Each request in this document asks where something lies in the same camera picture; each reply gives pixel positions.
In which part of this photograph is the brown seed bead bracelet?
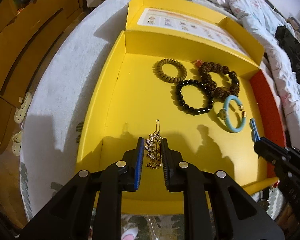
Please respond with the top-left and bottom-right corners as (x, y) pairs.
(194, 59), (241, 100)

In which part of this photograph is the yellow cardboard box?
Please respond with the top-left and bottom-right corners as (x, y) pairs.
(75, 0), (289, 215)

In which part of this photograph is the black clothing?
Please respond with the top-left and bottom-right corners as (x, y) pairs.
(275, 17), (300, 80)

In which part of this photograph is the pearl hair claw clip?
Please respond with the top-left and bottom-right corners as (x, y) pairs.
(144, 215), (165, 240)

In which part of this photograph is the white plush mouse hair clip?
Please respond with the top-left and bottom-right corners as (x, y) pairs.
(121, 226), (139, 240)

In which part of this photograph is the wooden wardrobe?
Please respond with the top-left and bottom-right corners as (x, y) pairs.
(0, 0), (87, 155)

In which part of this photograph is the gold brooch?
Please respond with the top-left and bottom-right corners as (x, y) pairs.
(144, 120), (165, 168)

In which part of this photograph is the black bead bracelet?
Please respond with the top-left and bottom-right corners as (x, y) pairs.
(175, 79), (214, 116)

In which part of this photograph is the light blue bangle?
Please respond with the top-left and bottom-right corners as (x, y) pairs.
(219, 95), (247, 133)

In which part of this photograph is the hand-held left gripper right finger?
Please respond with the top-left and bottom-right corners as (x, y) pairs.
(161, 137), (283, 240)

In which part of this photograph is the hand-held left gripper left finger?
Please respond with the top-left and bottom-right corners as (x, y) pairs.
(19, 137), (145, 240)

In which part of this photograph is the brown spiral hair tie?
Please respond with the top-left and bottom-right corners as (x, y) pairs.
(152, 58), (187, 83)

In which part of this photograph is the blue hair clip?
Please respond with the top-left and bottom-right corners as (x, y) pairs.
(249, 118), (261, 142)

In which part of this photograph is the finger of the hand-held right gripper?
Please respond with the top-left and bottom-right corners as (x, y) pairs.
(254, 137), (290, 165)

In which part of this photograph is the white perforated slipper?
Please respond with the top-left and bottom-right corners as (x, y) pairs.
(11, 130), (24, 155)
(14, 92), (33, 123)

